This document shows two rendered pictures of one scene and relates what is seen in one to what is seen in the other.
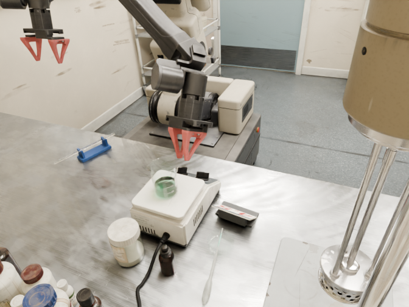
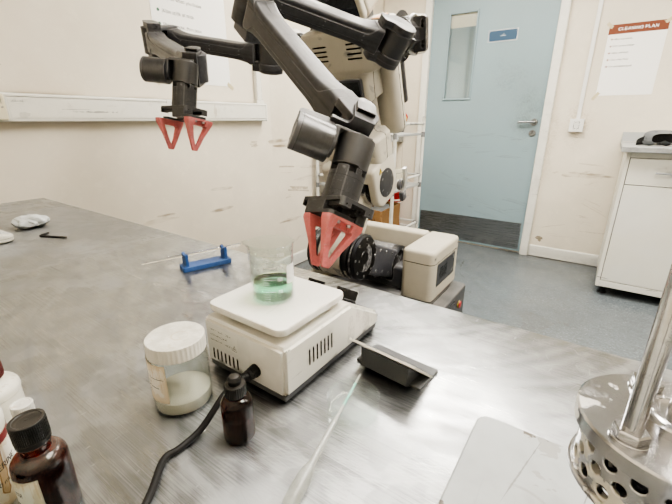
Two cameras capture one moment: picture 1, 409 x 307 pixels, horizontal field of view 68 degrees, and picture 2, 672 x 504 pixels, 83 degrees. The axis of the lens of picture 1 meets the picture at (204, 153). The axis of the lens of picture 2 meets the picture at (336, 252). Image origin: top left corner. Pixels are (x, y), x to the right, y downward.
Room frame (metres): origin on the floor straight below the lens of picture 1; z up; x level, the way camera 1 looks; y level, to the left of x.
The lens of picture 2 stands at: (0.09, -0.06, 1.04)
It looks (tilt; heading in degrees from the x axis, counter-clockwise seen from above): 19 degrees down; 10
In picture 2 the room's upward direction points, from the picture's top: straight up
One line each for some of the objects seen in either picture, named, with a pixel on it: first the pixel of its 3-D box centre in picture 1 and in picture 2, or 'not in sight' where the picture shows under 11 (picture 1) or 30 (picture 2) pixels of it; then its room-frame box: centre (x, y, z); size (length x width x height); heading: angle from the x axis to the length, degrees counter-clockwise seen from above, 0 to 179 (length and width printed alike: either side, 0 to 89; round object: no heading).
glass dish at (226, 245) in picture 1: (221, 242); (353, 402); (0.41, -0.02, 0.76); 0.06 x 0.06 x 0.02
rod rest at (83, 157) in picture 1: (93, 148); (205, 257); (0.77, 0.33, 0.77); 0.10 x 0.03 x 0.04; 136
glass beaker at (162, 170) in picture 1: (163, 178); (269, 268); (0.48, 0.09, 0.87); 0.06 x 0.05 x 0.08; 107
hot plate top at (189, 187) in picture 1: (169, 192); (278, 299); (0.48, 0.08, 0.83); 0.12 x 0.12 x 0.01; 64
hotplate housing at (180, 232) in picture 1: (177, 199); (293, 322); (0.51, 0.07, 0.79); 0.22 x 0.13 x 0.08; 154
